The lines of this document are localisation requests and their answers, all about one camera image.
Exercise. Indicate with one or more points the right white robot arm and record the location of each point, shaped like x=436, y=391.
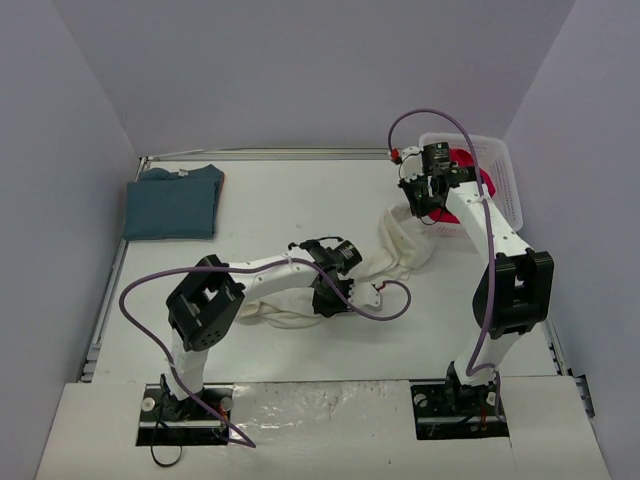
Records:
x=514, y=292

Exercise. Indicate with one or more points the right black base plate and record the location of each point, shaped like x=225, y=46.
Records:
x=440, y=415

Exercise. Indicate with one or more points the folded teal t shirt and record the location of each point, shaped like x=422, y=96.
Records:
x=173, y=205

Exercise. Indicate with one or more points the red t shirt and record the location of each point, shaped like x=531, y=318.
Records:
x=464, y=160

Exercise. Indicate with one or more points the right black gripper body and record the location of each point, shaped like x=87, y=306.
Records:
x=413, y=198

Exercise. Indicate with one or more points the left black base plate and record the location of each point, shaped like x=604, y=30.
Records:
x=161, y=423

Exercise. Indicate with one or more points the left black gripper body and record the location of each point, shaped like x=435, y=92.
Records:
x=327, y=301

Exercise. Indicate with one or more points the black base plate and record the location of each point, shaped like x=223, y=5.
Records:
x=161, y=423
x=440, y=415

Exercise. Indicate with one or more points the aluminium table rail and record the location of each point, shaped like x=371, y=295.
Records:
x=273, y=154

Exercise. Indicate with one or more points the white plastic basket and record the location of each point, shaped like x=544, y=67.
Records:
x=494, y=160

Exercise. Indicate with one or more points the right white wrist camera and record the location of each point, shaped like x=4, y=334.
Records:
x=408, y=162

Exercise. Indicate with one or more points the white t shirt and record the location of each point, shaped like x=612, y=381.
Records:
x=404, y=247

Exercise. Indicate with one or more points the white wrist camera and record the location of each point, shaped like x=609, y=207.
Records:
x=408, y=162
x=364, y=295

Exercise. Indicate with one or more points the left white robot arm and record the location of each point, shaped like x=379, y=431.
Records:
x=204, y=305

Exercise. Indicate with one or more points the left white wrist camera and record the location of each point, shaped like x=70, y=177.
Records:
x=364, y=295

